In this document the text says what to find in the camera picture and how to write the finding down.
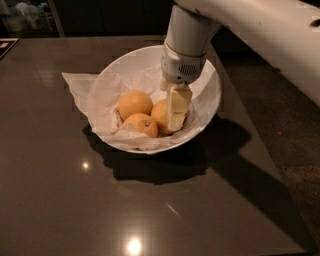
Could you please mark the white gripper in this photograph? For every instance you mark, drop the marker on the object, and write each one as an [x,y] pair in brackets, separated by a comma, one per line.
[181,68]

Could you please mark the orange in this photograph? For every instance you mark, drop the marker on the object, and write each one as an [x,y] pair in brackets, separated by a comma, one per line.
[134,102]
[143,123]
[160,114]

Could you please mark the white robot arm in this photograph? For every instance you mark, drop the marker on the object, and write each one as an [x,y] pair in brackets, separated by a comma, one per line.
[285,33]

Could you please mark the white bowl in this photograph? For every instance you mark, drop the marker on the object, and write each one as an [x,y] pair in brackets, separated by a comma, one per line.
[206,91]

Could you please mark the white crumpled paper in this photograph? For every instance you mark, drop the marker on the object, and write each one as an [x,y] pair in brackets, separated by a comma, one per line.
[97,97]

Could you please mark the clutter behind glass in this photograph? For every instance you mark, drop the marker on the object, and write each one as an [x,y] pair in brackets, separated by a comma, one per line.
[26,16]

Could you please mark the black item with white label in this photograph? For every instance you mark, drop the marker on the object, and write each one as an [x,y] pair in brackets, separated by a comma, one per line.
[6,44]

